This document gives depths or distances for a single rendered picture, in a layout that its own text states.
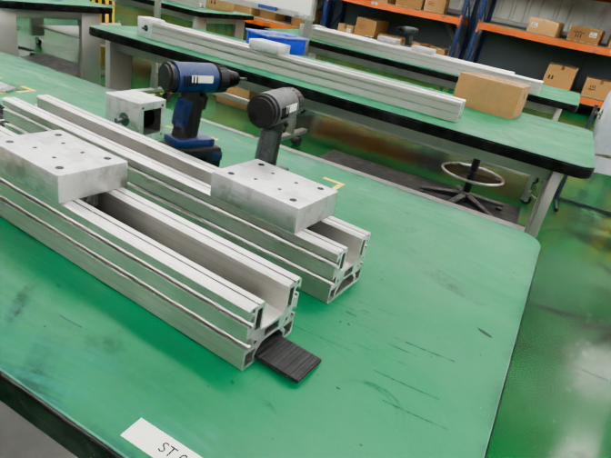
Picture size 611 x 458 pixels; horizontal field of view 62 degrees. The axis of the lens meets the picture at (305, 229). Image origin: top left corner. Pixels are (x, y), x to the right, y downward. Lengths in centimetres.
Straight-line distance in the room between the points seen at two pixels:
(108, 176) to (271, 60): 178
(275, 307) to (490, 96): 212
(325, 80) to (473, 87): 73
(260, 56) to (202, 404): 209
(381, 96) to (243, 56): 72
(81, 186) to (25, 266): 13
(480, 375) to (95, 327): 47
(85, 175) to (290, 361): 37
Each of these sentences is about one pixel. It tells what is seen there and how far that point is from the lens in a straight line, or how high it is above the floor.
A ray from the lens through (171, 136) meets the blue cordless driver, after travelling 110.
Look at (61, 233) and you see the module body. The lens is 78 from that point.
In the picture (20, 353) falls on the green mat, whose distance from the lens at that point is 63.
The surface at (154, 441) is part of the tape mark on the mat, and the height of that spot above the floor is 78.
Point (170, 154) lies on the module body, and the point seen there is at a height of 86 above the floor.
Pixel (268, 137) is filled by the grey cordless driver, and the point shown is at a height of 92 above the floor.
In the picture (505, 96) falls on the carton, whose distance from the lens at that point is 260.
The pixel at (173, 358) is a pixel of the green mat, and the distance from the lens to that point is 60.
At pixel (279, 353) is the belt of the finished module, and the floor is 79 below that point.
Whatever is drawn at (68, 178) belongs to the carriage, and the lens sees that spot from 73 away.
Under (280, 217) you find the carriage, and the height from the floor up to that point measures 88.
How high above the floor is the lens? 118
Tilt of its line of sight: 26 degrees down
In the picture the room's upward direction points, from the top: 11 degrees clockwise
